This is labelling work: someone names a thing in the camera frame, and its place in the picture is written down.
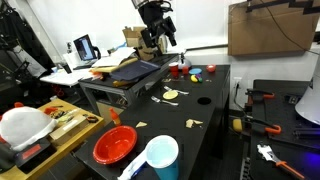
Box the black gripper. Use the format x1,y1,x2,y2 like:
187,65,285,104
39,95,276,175
138,2,178,48

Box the silver metal fork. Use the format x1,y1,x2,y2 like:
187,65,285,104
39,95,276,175
150,95,180,107
163,85,190,96

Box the small blue plate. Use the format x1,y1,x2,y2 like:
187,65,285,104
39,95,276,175
188,67,204,76

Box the small yellow plate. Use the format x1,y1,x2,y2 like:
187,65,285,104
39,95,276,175
162,89,180,101

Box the taped cardboard shipping box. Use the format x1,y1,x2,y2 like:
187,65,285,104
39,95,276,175
136,44,166,62

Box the open cardboard box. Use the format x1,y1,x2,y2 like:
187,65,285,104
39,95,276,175
121,25,146,49

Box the red plastic cup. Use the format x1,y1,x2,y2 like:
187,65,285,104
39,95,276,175
168,61,180,79

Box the grey metal kettle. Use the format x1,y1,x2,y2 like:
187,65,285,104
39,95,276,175
178,52,193,70

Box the dark blue bin lid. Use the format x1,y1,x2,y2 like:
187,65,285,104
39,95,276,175
109,59,162,83

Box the white paper stack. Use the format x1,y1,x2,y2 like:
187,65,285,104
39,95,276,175
91,46,137,69

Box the orange mug with white ball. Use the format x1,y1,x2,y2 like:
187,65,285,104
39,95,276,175
205,63,218,74

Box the yellow foam board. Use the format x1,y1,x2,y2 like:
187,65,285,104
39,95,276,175
88,57,140,75

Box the open laptop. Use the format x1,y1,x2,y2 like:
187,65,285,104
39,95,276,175
72,33,98,63

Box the tan paper scrap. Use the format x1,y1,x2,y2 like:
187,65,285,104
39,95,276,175
134,120,149,129
184,118,205,130

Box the small orange bottle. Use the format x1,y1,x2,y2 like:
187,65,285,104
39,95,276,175
108,107,123,127

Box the white desk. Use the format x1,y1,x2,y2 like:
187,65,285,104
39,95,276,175
39,67,96,89

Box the black tape roll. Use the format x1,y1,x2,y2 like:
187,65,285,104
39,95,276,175
85,114,100,124

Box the red plastic bowl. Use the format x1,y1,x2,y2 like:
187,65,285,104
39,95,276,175
92,125,139,166

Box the yellow sponge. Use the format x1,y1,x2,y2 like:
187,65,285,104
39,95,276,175
231,118,244,134

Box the blue plastic cup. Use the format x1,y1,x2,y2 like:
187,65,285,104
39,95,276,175
145,134,180,180

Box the flat cardboard box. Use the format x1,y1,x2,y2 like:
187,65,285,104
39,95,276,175
48,114,91,147

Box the black hanging jacket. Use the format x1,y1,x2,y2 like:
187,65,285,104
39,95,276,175
0,0,56,78

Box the white blue wrapper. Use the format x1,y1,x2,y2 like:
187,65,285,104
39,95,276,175
116,149,150,180

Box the wooden side table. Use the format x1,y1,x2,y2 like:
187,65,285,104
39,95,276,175
0,97,105,180

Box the black bar clamp orange grip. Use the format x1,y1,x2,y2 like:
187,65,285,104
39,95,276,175
244,114,283,136

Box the white cloth bundle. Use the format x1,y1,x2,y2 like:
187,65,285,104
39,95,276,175
0,105,59,152

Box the black scale red label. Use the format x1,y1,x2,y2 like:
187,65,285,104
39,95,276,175
13,136,58,175

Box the grey metal frame table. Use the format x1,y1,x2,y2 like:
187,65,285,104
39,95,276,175
77,52,182,116

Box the white wall outlet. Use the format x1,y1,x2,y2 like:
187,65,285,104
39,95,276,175
232,76,243,98

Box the black clamp orange handle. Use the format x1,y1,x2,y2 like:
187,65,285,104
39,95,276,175
245,88,277,103

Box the thin black wall cable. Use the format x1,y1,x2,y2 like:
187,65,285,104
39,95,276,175
258,0,320,57

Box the orange handled tool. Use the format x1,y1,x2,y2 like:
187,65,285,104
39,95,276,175
42,105,65,116

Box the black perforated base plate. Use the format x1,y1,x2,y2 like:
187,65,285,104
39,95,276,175
249,78,320,180

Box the silver wrench orange handle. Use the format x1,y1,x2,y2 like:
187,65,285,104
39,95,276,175
256,142,306,180

